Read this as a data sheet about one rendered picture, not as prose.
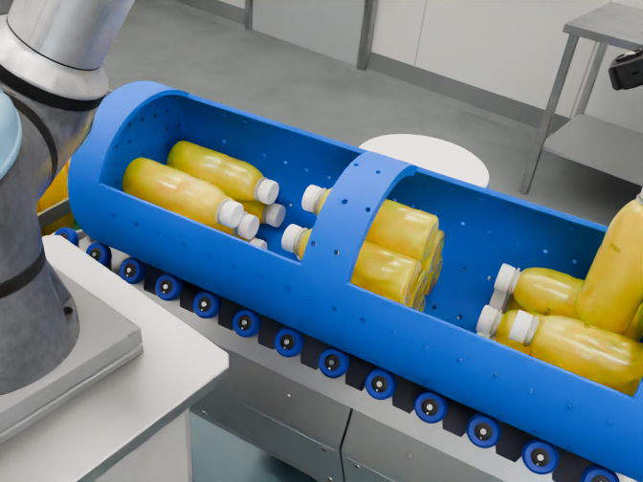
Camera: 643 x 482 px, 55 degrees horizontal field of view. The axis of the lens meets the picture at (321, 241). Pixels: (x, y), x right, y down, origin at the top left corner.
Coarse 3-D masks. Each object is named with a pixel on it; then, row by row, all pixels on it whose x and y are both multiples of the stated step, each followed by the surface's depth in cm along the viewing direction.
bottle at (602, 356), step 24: (528, 336) 76; (552, 336) 74; (576, 336) 73; (600, 336) 73; (624, 336) 74; (552, 360) 74; (576, 360) 72; (600, 360) 71; (624, 360) 71; (624, 384) 71
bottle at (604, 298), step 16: (624, 208) 70; (640, 208) 68; (624, 224) 69; (640, 224) 68; (608, 240) 72; (624, 240) 69; (640, 240) 68; (608, 256) 72; (624, 256) 70; (640, 256) 69; (592, 272) 74; (608, 272) 72; (624, 272) 71; (640, 272) 70; (592, 288) 74; (608, 288) 73; (624, 288) 72; (640, 288) 71; (576, 304) 78; (592, 304) 75; (608, 304) 73; (624, 304) 73; (640, 304) 74; (592, 320) 76; (608, 320) 75; (624, 320) 74
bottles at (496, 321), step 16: (256, 208) 105; (272, 208) 105; (240, 224) 97; (256, 224) 99; (272, 224) 106; (256, 240) 104; (432, 272) 94; (416, 288) 86; (432, 288) 98; (416, 304) 90; (496, 304) 92; (512, 304) 91; (480, 320) 84; (496, 320) 83; (512, 320) 82; (496, 336) 84; (528, 352) 81
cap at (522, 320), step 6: (522, 312) 77; (516, 318) 76; (522, 318) 76; (528, 318) 76; (516, 324) 76; (522, 324) 76; (528, 324) 76; (516, 330) 76; (522, 330) 76; (510, 336) 77; (516, 336) 76; (522, 336) 76
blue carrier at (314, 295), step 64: (128, 128) 100; (192, 128) 113; (256, 128) 103; (384, 192) 78; (448, 192) 92; (192, 256) 87; (256, 256) 82; (320, 256) 78; (448, 256) 99; (512, 256) 95; (576, 256) 90; (320, 320) 82; (384, 320) 76; (448, 320) 98; (448, 384) 77; (512, 384) 71; (576, 384) 68; (640, 384) 65; (576, 448) 73; (640, 448) 67
